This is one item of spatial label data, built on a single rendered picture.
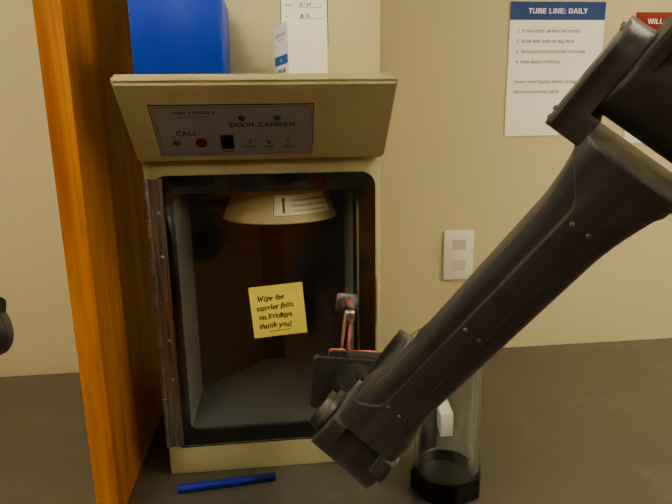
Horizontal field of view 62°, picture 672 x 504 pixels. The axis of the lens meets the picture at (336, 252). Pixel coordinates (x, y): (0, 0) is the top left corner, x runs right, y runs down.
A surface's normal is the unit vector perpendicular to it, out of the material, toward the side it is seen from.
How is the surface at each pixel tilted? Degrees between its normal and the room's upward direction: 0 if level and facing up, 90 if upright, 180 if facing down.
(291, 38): 90
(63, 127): 90
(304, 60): 90
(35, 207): 90
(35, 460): 0
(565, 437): 0
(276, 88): 135
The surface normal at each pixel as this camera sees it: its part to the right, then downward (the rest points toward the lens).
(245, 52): 0.11, 0.22
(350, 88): 0.08, 0.84
